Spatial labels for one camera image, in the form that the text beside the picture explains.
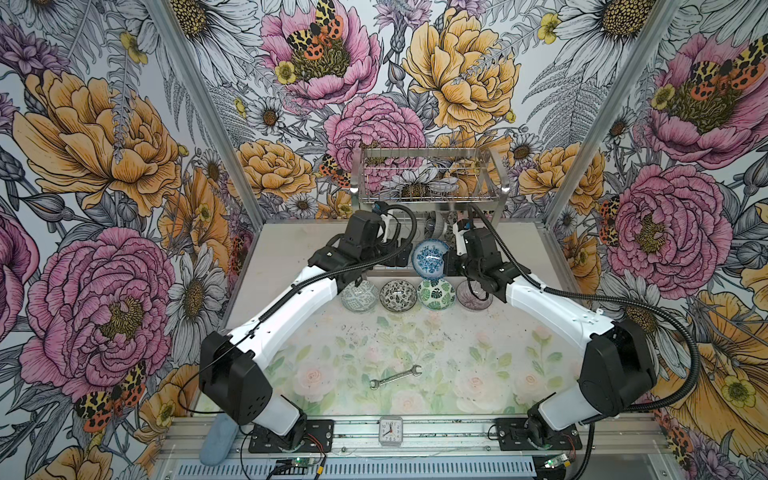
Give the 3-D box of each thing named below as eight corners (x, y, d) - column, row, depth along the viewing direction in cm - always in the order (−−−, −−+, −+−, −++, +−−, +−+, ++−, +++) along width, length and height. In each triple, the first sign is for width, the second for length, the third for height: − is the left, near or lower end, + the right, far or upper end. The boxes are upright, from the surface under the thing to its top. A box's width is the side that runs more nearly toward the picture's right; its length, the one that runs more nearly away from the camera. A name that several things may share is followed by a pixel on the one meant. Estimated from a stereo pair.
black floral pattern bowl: (376, 299, 101) (376, 292, 97) (396, 281, 106) (397, 273, 102) (399, 318, 96) (399, 311, 93) (419, 298, 101) (420, 291, 98)
